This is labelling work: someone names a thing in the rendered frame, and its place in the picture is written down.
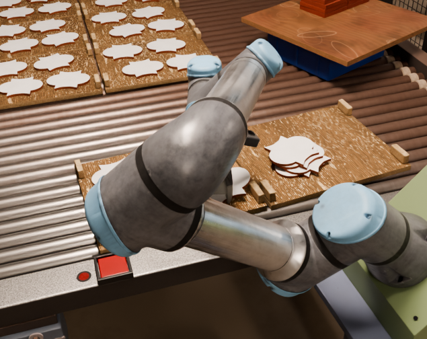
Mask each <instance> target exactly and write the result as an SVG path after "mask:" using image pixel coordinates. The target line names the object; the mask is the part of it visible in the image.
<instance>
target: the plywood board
mask: <svg viewBox="0 0 427 339"><path fill-rule="evenodd" d="M300 1H301V0H291V1H287V2H285V3H281V4H279V5H275V6H273V7H269V8H267V9H264V10H261V11H258V12H255V13H252V14H249V15H246V16H243V17H241V22H243V23H245V24H247V25H250V26H252V27H255V28H257V29H259V30H261V31H264V32H266V33H269V34H271V35H273V36H276V37H278V38H281V39H283V40H286V41H287V42H290V43H292V44H295V45H297V46H300V47H301V48H304V49H306V50H309V51H311V52H314V53H315V54H318V55H320V56H323V57H325V58H327V59H329V60H332V61H334V62H337V63H339V64H341V65H343V66H346V67H348V66H350V65H353V64H354V63H357V62H359V61H361V60H363V59H366V58H368V57H370V56H372V55H374V54H377V53H378V52H381V51H383V50H385V49H387V48H390V47H392V46H394V45H396V44H399V43H400V42H403V41H405V40H407V39H409V38H412V37H414V36H416V35H418V34H421V33H422V32H425V31H427V15H423V14H421V13H417V12H415V11H410V10H408V9H404V8H402V7H398V6H395V5H392V4H389V3H385V2H382V1H379V0H369V2H366V3H363V4H361V5H357V6H356V7H352V8H350V9H347V10H345V11H342V12H339V13H337V14H334V15H331V16H329V17H326V18H323V17H320V16H318V15H315V14H312V13H309V12H307V11H304V10H302V9H300Z"/></svg>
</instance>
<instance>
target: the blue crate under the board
mask: <svg viewBox="0 0 427 339"><path fill-rule="evenodd" d="M268 42H269V43H270V44H271V45H272V46H273V47H274V48H275V50H276V51H277V53H278V54H279V55H280V57H281V59H282V61H285V62H287V63H289V64H292V65H294V66H296V67H298V68H300V69H302V70H304V71H306V72H309V73H311V74H313V75H315V76H318V77H320V78H322V79H324V80H326V81H330V80H332V79H334V78H336V77H339V76H341V75H343V74H345V73H347V72H349V71H351V70H354V69H356V68H358V67H360V66H363V65H365V64H367V63H369V62H371V61H373V60H375V59H377V58H380V57H382V56H383V55H384V51H385V50H383V51H381V52H378V53H377V54H374V55H372V56H370V57H368V58H366V59H363V60H361V61H359V62H357V63H354V64H353V65H350V66H348V67H346V66H343V65H341V64H339V63H337V62H334V61H332V60H329V59H327V58H325V57H323V56H320V55H318V54H315V53H314V52H311V51H309V50H306V49H304V48H301V47H300V46H297V45H295V44H292V43H290V42H287V41H286V40H283V39H281V38H278V37H276V36H273V35H271V34H269V33H268Z"/></svg>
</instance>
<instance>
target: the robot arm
mask: <svg viewBox="0 0 427 339"><path fill-rule="evenodd" d="M282 68H283V62H282V59H281V57H280V55H279V54H278V53H277V51H276V50H275V48H274V47H273V46H272V45H271V44H270V43H269V42H267V41H266V40H264V39H257V40H256V41H255V42H253V43H252V44H250V45H249V46H246V49H245V50H244V51H243V52H241V53H240V54H239V55H238V56H237V57H235V58H234V59H233V60H232V61H231V62H230V63H229V64H228V65H226V66H225V67H224V68H223V69H222V64H221V61H220V60H219V59H218V58H217V57H215V56H210V55H201V56H196V57H194V58H193V59H191V60H190V61H189V62H188V64H187V72H188V73H187V74H186V75H187V77H188V98H187V105H186V109H185V112H184V113H182V114H181V115H179V116H178V117H177V118H175V119H174V120H172V121H171V122H169V123H168V124H166V125H165V126H163V127H162V128H160V129H159V130H158V131H156V132H155V133H153V134H152V135H151V136H150V137H149V138H148V139H146V140H145V141H144V142H143V143H142V144H141V145H139V146H138V147H137V148H136V149H135V150H134V151H133V152H132V153H130V154H129V155H128V156H127V157H126V158H124V159H123V160H122V161H121V162H120V163H119V164H118V165H117V166H115V167H114V168H113V169H112V170H110V171H109V172H108V173H107V174H106V175H103V176H102V177H100V178H99V180H98V182H97V183H96V184H95V185H94V186H93V187H92V188H91V189H90V190H89V192H88V193H87V195H86V197H85V216H86V219H87V223H88V225H89V228H90V229H91V231H92V233H93V234H94V235H95V236H96V238H97V239H98V241H99V242H100V243H101V244H102V245H103V246H104V247H105V248H106V249H107V250H108V251H109V252H111V253H113V254H115V255H117V256H120V257H130V256H132V255H136V254H138V253H139V252H140V251H141V249H143V248H153V249H156V250H161V251H164V252H175V251H178V250H180V249H182V248H183V247H187V248H191V249H193V250H198V251H201V252H204V253H207V254H212V255H214V256H218V257H222V258H226V259H228V260H232V261H235V262H239V263H242V264H247V265H249V266H253V267H256V268H257V271H258V274H259V275H260V278H261V279H262V280H263V282H264V283H265V285H266V286H267V287H269V286H270V287H271V290H272V291H273V292H275V293H276V294H278V295H281V296H283V297H294V296H296V295H298V294H301V293H304V292H306V291H308V290H309V289H310V288H311V287H313V286H315V285H316V284H318V283H320V282H321V281H323V280H325V279H327V278H329V277H330V276H332V275H333V274H335V273H337V272H339V271H341V270H342V269H344V268H346V267H348V266H349V265H351V264H353V263H355V262H356V261H358V260H360V259H361V260H363V261H364V263H365V264H366V266H367V268H368V269H369V271H370V272H371V274H372V275H373V276H374V277H375V278H376V279H378V280H379V281H381V282H382V283H384V284H386V285H388V286H390V287H395V288H406V287H411V286H414V285H416V284H418V283H420V282H421V281H423V280H424V279H425V278H426V277H427V221H426V220H425V219H423V218H422V217H420V216H418V215H415V214H413V213H407V212H401V211H398V210H397V209H395V208H394V207H393V206H391V205H390V204H389V203H388V202H386V201H385V200H383V199H382V197H381V196H380V195H379V194H377V193H376V192H375V191H373V190H371V189H369V188H367V187H365V186H363V185H361V184H357V183H352V182H347V183H342V184H338V185H335V186H333V187H331V188H329V189H328V190H326V191H325V192H324V193H323V194H322V195H321V196H320V197H319V199H318V201H319V202H318V204H315V206H314V208H313V214H312V215H311V216H309V217H307V218H306V219H305V220H303V221H301V222H300V223H295V222H292V221H289V220H286V219H279V220H276V221H273V222H270V221H267V220H265V219H262V218H260V217H257V216H255V215H252V214H250V213H247V212H245V211H242V210H239V209H237V208H235V207H232V206H229V205H228V204H229V203H230V202H231V199H232V195H233V178H232V171H231V168H232V167H233V165H234V163H235V161H236V160H237V158H238V156H239V154H240V153H241V150H242V149H243V146H244V145H245V146H250V147H257V146H258V143H259V142H260V139H259V137H258V136H257V135H256V134H255V132H254V131H252V130H248V129H247V121H248V119H249V117H250V115H251V113H252V111H253V109H254V106H255V104H256V102H257V100H258V98H259V96H260V94H261V92H262V90H263V88H264V86H265V84H266V83H267V82H268V81H269V80H270V79H271V78H274V77H275V75H276V74H277V73H278V72H279V71H280V70H281V69H282ZM213 194H226V199H227V204H225V203H222V202H219V201H217V200H214V199H212V198H210V197H211V196H212V195H213Z"/></svg>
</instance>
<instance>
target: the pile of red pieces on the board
mask: <svg viewBox="0 0 427 339"><path fill-rule="evenodd" d="M366 2H369V0H301V1H300V9H302V10H304V11H307V12H309V13H312V14H315V15H318V16H320V17H323V18H326V17H329V16H331V15H334V14H337V13H339V12H342V11H345V10H347V9H350V8H352V7H356V6H357V5H361V4H363V3H366Z"/></svg>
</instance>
